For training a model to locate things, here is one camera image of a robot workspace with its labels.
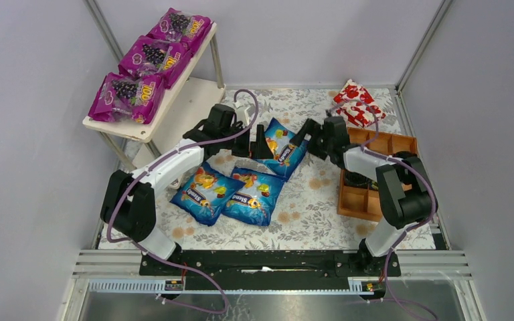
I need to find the purple cable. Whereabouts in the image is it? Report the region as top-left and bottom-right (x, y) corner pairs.
(106, 88), (260, 316)
(327, 99), (440, 321)

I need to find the floral table mat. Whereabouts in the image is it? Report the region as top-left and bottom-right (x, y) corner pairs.
(155, 89), (375, 250)

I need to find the wooden compartment tray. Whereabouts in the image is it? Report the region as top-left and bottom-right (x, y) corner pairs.
(337, 128), (418, 222)

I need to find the red poppy folded cloth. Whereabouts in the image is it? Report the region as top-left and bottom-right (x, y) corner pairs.
(333, 79), (387, 128)

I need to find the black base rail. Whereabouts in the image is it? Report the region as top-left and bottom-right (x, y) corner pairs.
(139, 250), (402, 291)

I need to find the blue candy bag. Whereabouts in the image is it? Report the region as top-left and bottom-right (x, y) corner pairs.
(221, 167), (285, 227)
(257, 118), (309, 181)
(170, 162), (244, 226)

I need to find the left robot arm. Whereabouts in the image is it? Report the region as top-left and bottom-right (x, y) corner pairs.
(100, 104), (273, 261)

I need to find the white two-tier shelf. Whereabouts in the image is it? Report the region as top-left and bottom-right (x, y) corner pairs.
(82, 23), (226, 171)

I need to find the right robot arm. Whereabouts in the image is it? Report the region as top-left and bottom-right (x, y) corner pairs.
(290, 116), (438, 270)

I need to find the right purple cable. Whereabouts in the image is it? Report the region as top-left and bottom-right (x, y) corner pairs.
(327, 99), (440, 321)

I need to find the purple candy bag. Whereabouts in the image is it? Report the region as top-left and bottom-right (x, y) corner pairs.
(147, 7), (213, 54)
(118, 35), (193, 89)
(88, 73), (165, 124)

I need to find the aluminium frame post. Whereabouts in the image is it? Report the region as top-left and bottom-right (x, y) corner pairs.
(396, 0), (454, 92)

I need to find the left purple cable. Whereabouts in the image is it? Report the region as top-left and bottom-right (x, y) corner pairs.
(106, 88), (260, 316)

